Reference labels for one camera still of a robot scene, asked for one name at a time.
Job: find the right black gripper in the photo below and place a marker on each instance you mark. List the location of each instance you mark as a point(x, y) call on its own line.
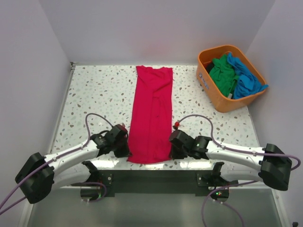
point(175, 155)

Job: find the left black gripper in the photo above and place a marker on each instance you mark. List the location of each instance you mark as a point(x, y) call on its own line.
point(125, 152)

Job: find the red t-shirt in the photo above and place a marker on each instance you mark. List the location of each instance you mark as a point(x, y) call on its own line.
point(151, 122)

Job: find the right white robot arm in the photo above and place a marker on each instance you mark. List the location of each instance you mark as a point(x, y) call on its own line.
point(235, 163)

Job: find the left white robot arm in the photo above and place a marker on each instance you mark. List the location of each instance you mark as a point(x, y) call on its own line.
point(40, 174)

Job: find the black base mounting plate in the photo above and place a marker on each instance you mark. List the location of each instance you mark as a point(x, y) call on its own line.
point(197, 182)

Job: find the orange plastic basket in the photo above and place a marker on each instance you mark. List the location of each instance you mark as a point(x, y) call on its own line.
point(221, 103)

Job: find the green t-shirt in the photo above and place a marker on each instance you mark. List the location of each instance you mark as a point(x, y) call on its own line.
point(223, 75)

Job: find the blue t-shirt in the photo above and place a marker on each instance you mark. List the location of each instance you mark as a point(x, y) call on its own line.
point(247, 84)

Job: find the aluminium table edge rail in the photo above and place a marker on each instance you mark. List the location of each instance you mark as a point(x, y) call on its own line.
point(27, 209)

